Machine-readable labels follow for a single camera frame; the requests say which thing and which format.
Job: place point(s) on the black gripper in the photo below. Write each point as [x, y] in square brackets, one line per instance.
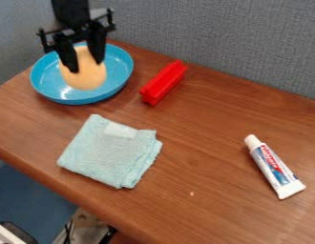
[73, 14]

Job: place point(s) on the red plastic block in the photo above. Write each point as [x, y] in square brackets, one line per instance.
[155, 89]

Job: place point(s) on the blue plate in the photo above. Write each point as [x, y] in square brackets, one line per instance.
[49, 85]

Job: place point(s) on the grey table leg base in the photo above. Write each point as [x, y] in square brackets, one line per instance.
[84, 229]

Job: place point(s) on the light blue cloth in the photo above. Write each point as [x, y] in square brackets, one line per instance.
[111, 152]

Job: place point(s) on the white toothpaste tube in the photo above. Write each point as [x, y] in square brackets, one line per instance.
[281, 178]

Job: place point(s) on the white black object corner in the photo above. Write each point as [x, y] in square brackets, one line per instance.
[13, 235]

